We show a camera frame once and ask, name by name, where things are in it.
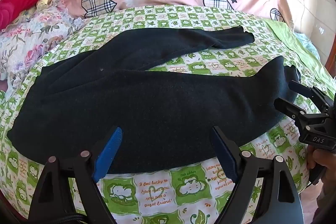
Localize green checked printed bedsheet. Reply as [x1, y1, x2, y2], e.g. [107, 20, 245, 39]
[0, 4, 334, 224]

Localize person's right hand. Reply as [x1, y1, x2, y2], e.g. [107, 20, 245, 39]
[306, 147, 334, 182]

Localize light green sheet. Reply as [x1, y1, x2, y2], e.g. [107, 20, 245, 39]
[262, 18, 331, 77]

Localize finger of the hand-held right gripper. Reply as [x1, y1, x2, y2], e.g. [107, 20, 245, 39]
[288, 81, 328, 109]
[274, 97, 308, 123]

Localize floral ruffled cloth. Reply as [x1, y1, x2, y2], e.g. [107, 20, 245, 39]
[0, 0, 86, 88]

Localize black pants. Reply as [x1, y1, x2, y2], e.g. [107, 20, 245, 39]
[7, 25, 301, 174]

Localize light blue cloth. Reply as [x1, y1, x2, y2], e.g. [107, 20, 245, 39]
[294, 32, 321, 62]

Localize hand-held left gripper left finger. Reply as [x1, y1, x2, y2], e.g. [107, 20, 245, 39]
[28, 126, 123, 224]

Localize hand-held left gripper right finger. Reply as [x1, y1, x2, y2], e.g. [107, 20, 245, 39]
[211, 126, 303, 224]

